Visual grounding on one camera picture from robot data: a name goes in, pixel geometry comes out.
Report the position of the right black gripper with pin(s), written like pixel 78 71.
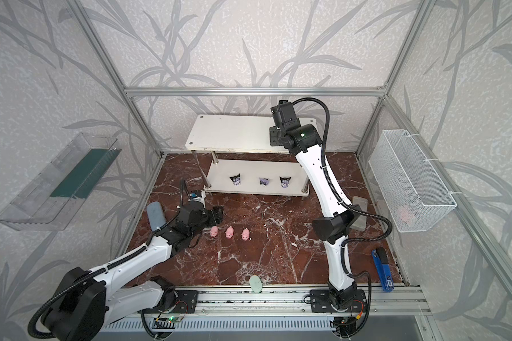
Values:
pixel 277 138

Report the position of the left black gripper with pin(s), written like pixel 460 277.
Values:
pixel 213 215

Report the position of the pink pig toy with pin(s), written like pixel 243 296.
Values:
pixel 214 231
pixel 245 234
pixel 230 232

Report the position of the black purple figurine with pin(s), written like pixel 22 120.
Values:
pixel 236 179
pixel 285 181

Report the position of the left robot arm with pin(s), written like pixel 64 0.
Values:
pixel 88 300

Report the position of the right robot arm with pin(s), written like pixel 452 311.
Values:
pixel 338 212

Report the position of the white two-tier shelf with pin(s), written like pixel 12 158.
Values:
pixel 244 135

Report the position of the pale green oval object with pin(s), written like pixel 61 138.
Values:
pixel 256 284

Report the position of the green circuit board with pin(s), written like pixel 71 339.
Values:
pixel 168 322

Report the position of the pink toy in basket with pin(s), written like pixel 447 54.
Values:
pixel 406 215

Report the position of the aluminium frame crossbar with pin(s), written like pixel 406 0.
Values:
pixel 246 92

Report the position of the blue tool on rail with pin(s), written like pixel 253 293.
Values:
pixel 380 259

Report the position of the clear plastic wall bin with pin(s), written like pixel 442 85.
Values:
pixel 53 198

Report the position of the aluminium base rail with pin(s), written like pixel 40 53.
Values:
pixel 294 300

